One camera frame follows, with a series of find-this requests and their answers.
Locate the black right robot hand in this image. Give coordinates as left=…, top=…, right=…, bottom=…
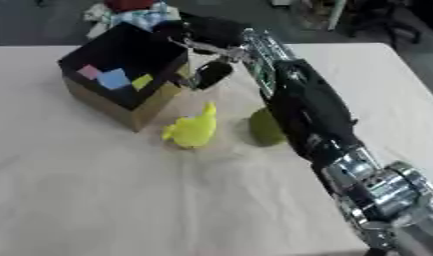
left=149, top=13, right=255, bottom=92

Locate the black office chair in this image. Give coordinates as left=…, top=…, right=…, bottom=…
left=345, top=0, right=426, bottom=48

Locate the red bag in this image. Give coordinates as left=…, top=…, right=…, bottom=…
left=102, top=0, right=159, bottom=13

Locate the pink square block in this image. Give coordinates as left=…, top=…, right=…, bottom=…
left=76, top=64, right=106, bottom=81

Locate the blue square block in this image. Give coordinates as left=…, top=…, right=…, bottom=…
left=95, top=68, right=134, bottom=91

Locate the cardboard box with black inside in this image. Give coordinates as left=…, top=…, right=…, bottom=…
left=56, top=21, right=194, bottom=133

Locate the yellow square block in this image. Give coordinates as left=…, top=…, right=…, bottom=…
left=130, top=73, right=157, bottom=92

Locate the yellow toy duck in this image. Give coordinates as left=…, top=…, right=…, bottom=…
left=160, top=101, right=220, bottom=150

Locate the green toy fruit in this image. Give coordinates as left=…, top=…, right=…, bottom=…
left=247, top=106, right=290, bottom=148

